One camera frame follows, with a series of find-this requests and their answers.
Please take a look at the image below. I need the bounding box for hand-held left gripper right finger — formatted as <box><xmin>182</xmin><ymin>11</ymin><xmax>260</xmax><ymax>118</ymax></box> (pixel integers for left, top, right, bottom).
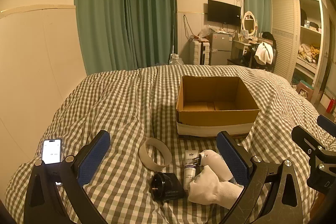
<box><xmin>216</xmin><ymin>131</ymin><xmax>311</xmax><ymax>224</ymax></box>

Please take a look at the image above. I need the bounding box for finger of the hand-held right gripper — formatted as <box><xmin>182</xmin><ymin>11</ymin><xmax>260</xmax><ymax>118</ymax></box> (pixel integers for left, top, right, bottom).
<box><xmin>317</xmin><ymin>114</ymin><xmax>336</xmax><ymax>138</ymax></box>
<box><xmin>291</xmin><ymin>125</ymin><xmax>336</xmax><ymax>159</ymax></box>

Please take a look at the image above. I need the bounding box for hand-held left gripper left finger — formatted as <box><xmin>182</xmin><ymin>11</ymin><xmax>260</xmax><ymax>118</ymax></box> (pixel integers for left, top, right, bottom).
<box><xmin>24</xmin><ymin>130</ymin><xmax>111</xmax><ymax>224</ymax></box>

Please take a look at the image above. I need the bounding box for white handheld electric device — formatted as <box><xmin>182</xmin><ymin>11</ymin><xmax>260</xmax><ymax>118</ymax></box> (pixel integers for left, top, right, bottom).
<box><xmin>196</xmin><ymin>150</ymin><xmax>235</xmax><ymax>183</ymax></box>

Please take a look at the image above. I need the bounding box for white sock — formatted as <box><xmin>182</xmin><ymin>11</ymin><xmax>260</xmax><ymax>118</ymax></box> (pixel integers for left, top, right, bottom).
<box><xmin>188</xmin><ymin>164</ymin><xmax>245</xmax><ymax>210</ymax></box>

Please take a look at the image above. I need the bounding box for white squeeze tube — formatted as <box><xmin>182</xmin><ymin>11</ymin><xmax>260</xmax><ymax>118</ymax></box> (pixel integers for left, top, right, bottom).
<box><xmin>184</xmin><ymin>150</ymin><xmax>199</xmax><ymax>190</ymax></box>

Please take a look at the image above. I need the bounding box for cardboard box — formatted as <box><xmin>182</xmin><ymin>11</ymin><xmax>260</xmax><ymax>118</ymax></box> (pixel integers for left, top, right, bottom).
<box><xmin>175</xmin><ymin>75</ymin><xmax>260</xmax><ymax>138</ymax></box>

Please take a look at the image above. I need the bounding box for white tape roll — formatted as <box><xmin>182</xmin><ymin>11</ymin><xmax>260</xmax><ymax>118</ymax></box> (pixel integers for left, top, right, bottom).
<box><xmin>139</xmin><ymin>137</ymin><xmax>172</xmax><ymax>171</ymax></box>

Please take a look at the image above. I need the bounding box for black round lens-shaped device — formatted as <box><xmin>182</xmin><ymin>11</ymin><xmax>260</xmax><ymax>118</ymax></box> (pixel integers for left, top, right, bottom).
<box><xmin>150</xmin><ymin>172</ymin><xmax>185</xmax><ymax>205</ymax></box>

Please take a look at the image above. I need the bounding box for red fire extinguisher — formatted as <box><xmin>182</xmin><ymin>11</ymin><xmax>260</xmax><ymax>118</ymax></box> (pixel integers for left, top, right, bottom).
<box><xmin>326</xmin><ymin>98</ymin><xmax>336</xmax><ymax>114</ymax></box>

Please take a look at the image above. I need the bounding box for smartphone with lit screen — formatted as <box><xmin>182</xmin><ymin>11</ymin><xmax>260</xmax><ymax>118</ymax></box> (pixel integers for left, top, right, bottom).
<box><xmin>41</xmin><ymin>138</ymin><xmax>63</xmax><ymax>186</ymax></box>

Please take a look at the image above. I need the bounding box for grey checked blanket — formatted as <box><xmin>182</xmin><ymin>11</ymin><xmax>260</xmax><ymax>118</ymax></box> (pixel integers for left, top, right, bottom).
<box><xmin>5</xmin><ymin>64</ymin><xmax>336</xmax><ymax>224</ymax></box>

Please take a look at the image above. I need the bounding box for pile of yellow clothes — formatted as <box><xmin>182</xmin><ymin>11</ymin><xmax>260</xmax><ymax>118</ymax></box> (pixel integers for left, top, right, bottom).
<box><xmin>298</xmin><ymin>43</ymin><xmax>321</xmax><ymax>61</ymax></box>

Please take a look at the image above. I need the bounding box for dark chair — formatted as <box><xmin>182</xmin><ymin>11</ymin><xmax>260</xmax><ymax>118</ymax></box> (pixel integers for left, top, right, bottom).
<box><xmin>249</xmin><ymin>42</ymin><xmax>279</xmax><ymax>73</ymax></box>

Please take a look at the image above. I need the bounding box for white garment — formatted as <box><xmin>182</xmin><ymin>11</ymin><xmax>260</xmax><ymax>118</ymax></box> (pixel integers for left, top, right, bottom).
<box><xmin>255</xmin><ymin>42</ymin><xmax>274</xmax><ymax>65</ymax></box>

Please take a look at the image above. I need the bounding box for white louvred wardrobe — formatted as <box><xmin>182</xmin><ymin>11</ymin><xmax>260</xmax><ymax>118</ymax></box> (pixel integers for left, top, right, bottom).
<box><xmin>270</xmin><ymin>0</ymin><xmax>325</xmax><ymax>103</ymax></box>

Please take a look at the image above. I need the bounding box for white dressing table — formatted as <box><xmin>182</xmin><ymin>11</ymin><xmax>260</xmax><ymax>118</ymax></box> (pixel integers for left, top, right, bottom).
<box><xmin>227</xmin><ymin>39</ymin><xmax>260</xmax><ymax>65</ymax></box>

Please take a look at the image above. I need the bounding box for white ribbed suitcase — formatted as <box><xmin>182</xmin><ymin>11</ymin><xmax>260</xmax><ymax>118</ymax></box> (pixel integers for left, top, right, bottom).
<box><xmin>189</xmin><ymin>40</ymin><xmax>211</xmax><ymax>65</ymax></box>

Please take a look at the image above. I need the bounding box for silver small fridge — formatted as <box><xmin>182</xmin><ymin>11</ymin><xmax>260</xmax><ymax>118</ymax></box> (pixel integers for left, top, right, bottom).
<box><xmin>210</xmin><ymin>32</ymin><xmax>233</xmax><ymax>66</ymax></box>

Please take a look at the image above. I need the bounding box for clear water jug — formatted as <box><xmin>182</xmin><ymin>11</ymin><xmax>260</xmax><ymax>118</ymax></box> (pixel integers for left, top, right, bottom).
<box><xmin>169</xmin><ymin>54</ymin><xmax>185</xmax><ymax>66</ymax></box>

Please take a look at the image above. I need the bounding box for white oval vanity mirror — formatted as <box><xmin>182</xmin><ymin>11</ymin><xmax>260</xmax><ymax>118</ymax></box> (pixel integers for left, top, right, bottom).
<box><xmin>241</xmin><ymin>11</ymin><xmax>259</xmax><ymax>37</ymax></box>

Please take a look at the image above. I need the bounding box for clear plastic bag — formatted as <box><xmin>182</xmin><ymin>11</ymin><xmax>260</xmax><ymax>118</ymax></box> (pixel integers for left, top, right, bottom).
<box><xmin>197</xmin><ymin>25</ymin><xmax>219</xmax><ymax>40</ymax></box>

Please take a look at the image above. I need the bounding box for white pole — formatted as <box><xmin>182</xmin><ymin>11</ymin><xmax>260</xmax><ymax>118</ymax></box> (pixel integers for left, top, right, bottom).
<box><xmin>172</xmin><ymin>10</ymin><xmax>176</xmax><ymax>55</ymax></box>

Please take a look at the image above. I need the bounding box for wide green curtain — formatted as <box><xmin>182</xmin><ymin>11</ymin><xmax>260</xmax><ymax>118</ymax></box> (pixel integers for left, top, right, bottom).
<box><xmin>74</xmin><ymin>0</ymin><xmax>178</xmax><ymax>77</ymax></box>

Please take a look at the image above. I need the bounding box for narrow green curtain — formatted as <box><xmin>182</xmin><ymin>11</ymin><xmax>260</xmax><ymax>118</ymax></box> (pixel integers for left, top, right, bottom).
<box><xmin>241</xmin><ymin>0</ymin><xmax>272</xmax><ymax>33</ymax></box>

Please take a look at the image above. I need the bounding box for black wall television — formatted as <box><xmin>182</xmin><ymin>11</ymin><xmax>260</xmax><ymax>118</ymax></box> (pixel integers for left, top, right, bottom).
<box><xmin>207</xmin><ymin>0</ymin><xmax>241</xmax><ymax>26</ymax></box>

